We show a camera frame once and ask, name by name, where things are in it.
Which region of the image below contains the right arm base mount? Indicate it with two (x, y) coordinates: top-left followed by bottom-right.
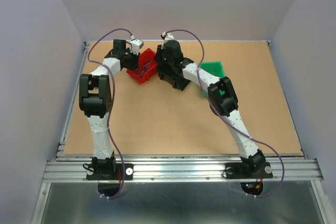
(222, 162), (273, 180)

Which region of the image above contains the green plastic bin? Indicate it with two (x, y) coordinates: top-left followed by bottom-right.
(198, 60), (226, 98)

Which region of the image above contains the aluminium table frame rail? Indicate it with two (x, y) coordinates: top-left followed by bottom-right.
(31, 40), (329, 224)

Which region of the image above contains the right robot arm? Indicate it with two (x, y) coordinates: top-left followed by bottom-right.
(154, 39), (273, 179)

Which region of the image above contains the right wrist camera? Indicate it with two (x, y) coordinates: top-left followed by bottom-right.
(161, 32), (174, 49)

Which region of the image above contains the black plastic bin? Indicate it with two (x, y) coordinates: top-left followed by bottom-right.
(157, 68), (191, 91)

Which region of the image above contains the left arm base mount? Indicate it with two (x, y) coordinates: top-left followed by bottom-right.
(82, 157), (134, 180)

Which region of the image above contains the red plastic bin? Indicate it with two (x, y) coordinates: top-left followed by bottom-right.
(126, 48), (158, 84)

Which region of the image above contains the purple camera cable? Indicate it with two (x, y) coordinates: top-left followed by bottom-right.
(87, 28), (136, 200)
(160, 29), (286, 199)

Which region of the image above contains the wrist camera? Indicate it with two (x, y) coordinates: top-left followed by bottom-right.
(161, 32), (174, 49)
(128, 35), (144, 55)

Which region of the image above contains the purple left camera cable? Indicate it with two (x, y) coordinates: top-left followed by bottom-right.
(87, 28), (136, 200)

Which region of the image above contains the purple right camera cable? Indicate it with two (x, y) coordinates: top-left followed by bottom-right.
(160, 29), (286, 199)

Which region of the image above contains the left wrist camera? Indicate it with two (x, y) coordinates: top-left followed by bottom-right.
(128, 35), (144, 55)

